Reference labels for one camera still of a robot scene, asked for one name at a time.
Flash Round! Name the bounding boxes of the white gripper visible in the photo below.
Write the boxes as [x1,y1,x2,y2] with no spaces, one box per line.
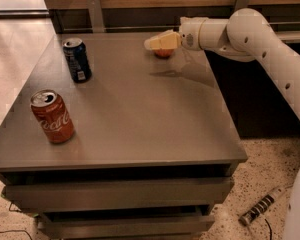
[144,17,207,51]

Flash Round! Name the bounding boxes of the red apple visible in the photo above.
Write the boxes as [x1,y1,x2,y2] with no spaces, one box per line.
[154,49,174,59]

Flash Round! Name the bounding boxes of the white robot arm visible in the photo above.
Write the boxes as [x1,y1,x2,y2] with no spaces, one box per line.
[144,8,300,240]

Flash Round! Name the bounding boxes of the dark blue soda can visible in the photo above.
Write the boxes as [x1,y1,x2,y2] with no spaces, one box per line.
[62,37,92,83]

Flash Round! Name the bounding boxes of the red coca-cola can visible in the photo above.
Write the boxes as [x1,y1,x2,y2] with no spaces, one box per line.
[30,89,74,144]

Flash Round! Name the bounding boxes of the grey drawer cabinet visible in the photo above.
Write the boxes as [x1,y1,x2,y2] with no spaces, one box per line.
[0,33,246,240]

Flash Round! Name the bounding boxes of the upper grey drawer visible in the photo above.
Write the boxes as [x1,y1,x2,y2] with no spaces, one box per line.
[4,177,233,212]

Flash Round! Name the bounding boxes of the grey drawer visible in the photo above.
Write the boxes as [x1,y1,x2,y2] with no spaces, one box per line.
[4,177,233,212]
[38,216,214,239]

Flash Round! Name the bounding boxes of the white power strip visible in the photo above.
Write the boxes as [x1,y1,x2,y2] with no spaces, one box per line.
[238,186,286,226]

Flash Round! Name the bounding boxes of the lower grey drawer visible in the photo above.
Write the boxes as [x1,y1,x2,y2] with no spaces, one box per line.
[38,216,214,239]

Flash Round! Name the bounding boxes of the left metal bracket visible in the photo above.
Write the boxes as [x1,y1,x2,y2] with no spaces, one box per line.
[86,0,105,33]

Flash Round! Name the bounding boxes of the grey wall shelf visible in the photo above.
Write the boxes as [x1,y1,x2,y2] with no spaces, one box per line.
[277,31,300,43]

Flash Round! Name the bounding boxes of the black cable on floor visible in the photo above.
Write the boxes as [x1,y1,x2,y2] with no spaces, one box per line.
[0,202,34,240]

